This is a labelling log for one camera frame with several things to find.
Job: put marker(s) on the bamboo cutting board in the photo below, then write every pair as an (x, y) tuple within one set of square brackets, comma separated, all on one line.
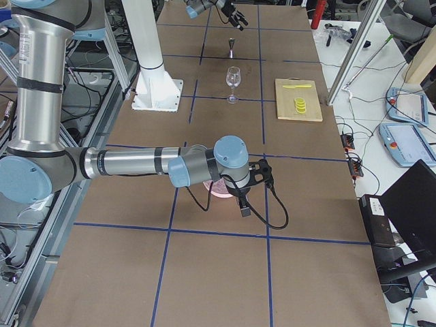
[(286, 108)]

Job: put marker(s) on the aluminium frame post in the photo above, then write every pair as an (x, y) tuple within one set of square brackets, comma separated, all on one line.
[(368, 21)]

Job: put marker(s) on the clear plastic bag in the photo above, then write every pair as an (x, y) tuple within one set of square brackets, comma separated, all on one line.
[(338, 32)]

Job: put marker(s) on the black laptop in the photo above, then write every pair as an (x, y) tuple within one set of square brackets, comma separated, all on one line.
[(409, 204)]

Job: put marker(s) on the orange connector block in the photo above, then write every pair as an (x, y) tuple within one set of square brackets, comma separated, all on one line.
[(355, 168), (347, 142)]

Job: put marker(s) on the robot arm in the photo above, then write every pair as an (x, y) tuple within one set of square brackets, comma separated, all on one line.
[(42, 158), (195, 7)]

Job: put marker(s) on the teach pendant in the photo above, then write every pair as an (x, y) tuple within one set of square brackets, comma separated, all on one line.
[(406, 144), (407, 106)]

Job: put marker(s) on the long metal rod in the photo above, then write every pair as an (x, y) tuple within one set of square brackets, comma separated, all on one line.
[(348, 84)]

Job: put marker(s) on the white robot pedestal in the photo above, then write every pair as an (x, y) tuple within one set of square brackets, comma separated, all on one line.
[(155, 89)]

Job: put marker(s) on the red fire extinguisher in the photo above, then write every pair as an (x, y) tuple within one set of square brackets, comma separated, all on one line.
[(318, 13)]

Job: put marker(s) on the lemon slice four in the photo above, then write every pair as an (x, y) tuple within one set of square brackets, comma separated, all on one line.
[(299, 99)]

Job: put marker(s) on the steel jigger measuring cup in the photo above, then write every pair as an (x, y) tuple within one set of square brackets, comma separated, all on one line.
[(231, 43)]

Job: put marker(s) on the near teach pendant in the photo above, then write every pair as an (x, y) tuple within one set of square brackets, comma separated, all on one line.
[(406, 144)]

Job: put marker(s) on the yellow plastic knife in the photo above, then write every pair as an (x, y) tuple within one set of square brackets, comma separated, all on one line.
[(297, 86)]

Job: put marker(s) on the far teach pendant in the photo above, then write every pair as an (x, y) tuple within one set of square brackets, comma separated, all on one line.
[(407, 106)]

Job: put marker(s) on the pink bowl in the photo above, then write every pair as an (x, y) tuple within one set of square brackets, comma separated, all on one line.
[(218, 188)]

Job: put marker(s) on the clear wine glass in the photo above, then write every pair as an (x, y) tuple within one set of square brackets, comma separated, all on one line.
[(233, 79)]

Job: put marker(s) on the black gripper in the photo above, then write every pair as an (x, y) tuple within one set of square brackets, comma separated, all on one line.
[(226, 7), (239, 193)]

